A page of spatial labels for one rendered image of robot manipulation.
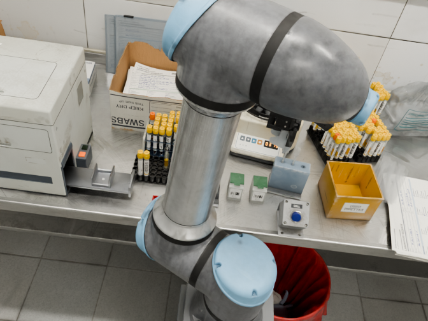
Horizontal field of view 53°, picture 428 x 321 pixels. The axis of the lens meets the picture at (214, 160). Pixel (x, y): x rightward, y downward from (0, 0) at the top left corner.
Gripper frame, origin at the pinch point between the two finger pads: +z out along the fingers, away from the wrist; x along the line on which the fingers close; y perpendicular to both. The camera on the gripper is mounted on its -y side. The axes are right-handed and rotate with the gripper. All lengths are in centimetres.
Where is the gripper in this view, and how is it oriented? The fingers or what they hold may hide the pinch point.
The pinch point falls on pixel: (286, 148)
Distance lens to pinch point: 119.3
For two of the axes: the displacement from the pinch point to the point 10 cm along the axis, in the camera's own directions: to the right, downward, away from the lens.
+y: -9.7, -2.3, 0.6
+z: -1.2, 6.9, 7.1
